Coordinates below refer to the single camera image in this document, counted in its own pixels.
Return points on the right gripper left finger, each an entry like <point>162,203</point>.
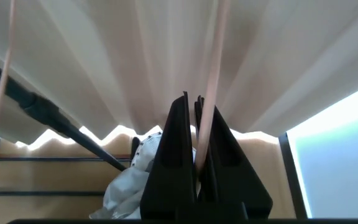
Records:
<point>169,180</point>

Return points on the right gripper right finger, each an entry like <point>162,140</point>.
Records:
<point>235,180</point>

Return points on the white laundry basket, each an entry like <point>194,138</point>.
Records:
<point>149,149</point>

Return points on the black clothes rack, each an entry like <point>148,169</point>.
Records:
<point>45,112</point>

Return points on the pale grey shorts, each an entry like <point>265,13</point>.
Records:
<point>126,189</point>

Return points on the beige curtain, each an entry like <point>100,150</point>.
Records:
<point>120,62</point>

